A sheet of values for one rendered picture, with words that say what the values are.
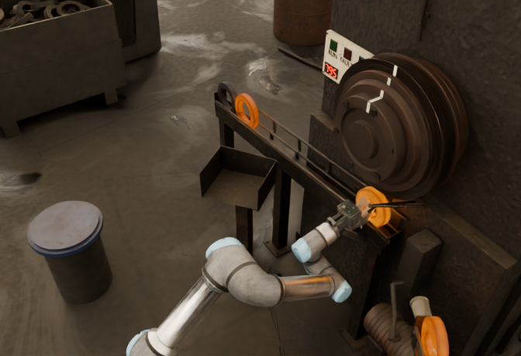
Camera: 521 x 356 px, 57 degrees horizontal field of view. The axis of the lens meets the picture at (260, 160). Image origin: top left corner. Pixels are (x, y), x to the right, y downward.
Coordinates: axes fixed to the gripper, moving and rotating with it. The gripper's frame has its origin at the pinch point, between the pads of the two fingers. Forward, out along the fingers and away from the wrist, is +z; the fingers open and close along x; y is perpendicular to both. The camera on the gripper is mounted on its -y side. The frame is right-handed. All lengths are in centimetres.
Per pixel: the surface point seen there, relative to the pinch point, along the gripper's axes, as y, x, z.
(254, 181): -10, 49, -25
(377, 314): -18.7, -26.2, -22.6
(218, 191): -7, 52, -41
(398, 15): 60, 15, 27
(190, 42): -91, 298, 43
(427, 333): 0, -46, -20
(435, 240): 3.0, -26.4, 3.0
